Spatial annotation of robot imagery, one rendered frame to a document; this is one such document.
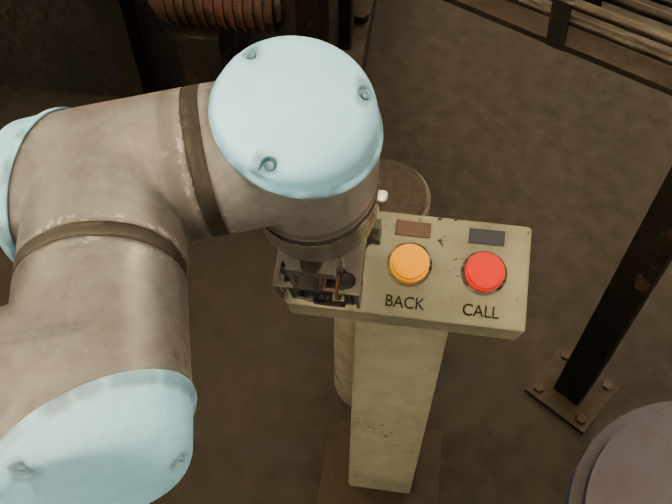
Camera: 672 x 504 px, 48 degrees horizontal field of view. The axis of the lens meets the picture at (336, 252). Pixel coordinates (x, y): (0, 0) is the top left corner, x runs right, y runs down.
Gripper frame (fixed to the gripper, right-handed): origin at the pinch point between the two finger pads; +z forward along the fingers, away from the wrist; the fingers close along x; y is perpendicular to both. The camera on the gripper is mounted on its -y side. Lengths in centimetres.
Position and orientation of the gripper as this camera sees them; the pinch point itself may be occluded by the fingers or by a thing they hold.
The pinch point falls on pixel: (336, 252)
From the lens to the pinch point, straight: 76.1
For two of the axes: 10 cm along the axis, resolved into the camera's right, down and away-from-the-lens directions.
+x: 9.9, 1.1, -0.8
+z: 0.5, 2.7, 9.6
